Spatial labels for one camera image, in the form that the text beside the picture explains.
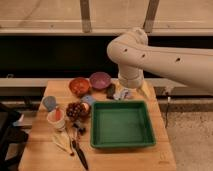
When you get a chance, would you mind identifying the black chair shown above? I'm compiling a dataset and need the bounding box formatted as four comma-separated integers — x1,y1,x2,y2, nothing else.
0,103,29,171

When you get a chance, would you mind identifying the dark small object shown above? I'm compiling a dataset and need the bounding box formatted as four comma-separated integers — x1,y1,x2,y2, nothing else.
106,83,116,99

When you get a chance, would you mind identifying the white paper cup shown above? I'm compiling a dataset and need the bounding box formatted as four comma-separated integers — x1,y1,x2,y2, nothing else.
47,108,65,131

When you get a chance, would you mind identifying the small dark toy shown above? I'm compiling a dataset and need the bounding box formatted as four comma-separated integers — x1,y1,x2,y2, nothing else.
73,122,86,135

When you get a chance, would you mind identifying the green plastic tray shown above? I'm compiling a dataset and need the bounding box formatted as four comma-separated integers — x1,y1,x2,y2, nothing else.
90,101,156,149

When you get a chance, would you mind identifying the red pepper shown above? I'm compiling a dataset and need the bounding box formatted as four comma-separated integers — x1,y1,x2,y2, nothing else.
55,108,62,121

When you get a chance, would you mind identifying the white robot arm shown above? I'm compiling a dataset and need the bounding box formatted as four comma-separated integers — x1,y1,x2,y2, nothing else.
107,28,213,94

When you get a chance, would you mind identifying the blue-grey cup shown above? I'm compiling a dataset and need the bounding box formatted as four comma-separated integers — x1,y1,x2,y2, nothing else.
42,96,57,112

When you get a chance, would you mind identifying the orange bowl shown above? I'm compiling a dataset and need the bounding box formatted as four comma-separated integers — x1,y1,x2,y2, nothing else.
69,77,90,97

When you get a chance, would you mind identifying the purple bowl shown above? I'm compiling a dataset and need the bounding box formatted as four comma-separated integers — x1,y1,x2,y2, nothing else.
89,72,111,90

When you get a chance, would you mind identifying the black handled knife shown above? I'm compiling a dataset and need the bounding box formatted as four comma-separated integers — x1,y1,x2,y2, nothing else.
72,132,89,171

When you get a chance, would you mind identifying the dark grape bunch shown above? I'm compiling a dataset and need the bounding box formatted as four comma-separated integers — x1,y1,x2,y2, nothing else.
66,102,90,121

